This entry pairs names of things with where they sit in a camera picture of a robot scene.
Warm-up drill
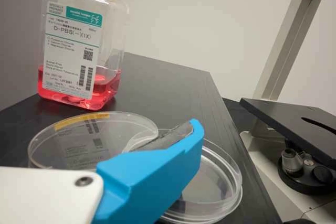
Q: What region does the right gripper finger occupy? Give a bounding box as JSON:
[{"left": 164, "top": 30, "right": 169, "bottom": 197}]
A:
[{"left": 90, "top": 118, "right": 205, "bottom": 224}]

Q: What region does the petri dish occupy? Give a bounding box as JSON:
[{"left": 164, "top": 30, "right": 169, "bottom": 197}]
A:
[{"left": 125, "top": 129, "right": 243, "bottom": 223}]

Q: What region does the petri dish lid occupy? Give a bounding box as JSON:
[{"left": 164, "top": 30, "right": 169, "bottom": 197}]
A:
[{"left": 27, "top": 111, "right": 159, "bottom": 170}]

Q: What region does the black platform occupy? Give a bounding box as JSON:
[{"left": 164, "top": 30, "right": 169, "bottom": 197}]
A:
[{"left": 0, "top": 51, "right": 284, "bottom": 224}]

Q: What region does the cream microscope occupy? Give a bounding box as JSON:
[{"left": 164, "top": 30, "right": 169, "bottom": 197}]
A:
[{"left": 239, "top": 0, "right": 336, "bottom": 224}]

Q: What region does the red liquid bottle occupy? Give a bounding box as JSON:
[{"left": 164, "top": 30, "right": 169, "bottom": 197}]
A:
[{"left": 37, "top": 0, "right": 131, "bottom": 112}]

